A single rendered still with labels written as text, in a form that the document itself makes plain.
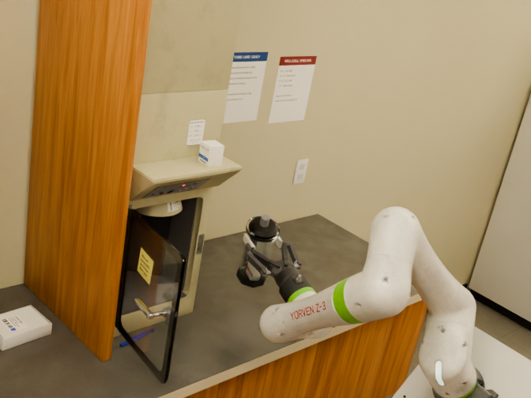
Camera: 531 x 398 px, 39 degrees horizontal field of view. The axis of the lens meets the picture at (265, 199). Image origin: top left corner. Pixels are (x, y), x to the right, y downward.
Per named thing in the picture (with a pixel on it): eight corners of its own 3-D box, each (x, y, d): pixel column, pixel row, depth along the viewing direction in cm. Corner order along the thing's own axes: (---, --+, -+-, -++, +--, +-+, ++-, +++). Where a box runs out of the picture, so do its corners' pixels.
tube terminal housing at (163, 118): (67, 299, 240) (87, 68, 211) (150, 277, 262) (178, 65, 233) (108, 339, 224) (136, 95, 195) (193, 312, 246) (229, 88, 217)
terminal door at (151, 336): (117, 326, 222) (131, 206, 207) (166, 386, 201) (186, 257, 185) (114, 327, 222) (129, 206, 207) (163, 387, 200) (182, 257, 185)
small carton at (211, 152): (197, 159, 215) (200, 140, 213) (212, 159, 219) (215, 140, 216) (207, 167, 212) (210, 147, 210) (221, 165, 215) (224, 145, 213)
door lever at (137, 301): (150, 301, 202) (151, 292, 201) (167, 319, 195) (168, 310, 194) (132, 304, 199) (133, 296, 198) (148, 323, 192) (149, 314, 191)
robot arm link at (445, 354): (480, 351, 211) (468, 322, 197) (476, 404, 203) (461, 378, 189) (435, 348, 217) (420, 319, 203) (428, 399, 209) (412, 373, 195)
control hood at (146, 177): (124, 197, 206) (128, 164, 203) (213, 182, 228) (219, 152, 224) (148, 215, 199) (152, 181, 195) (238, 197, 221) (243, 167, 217)
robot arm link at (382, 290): (425, 271, 174) (387, 248, 169) (417, 321, 168) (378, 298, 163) (373, 287, 188) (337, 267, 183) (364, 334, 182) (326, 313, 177)
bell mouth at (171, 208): (113, 197, 228) (115, 181, 226) (160, 189, 240) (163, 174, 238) (146, 220, 217) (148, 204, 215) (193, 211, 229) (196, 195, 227)
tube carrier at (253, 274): (231, 266, 247) (240, 219, 234) (258, 259, 252) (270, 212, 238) (244, 289, 240) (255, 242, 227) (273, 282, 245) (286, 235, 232)
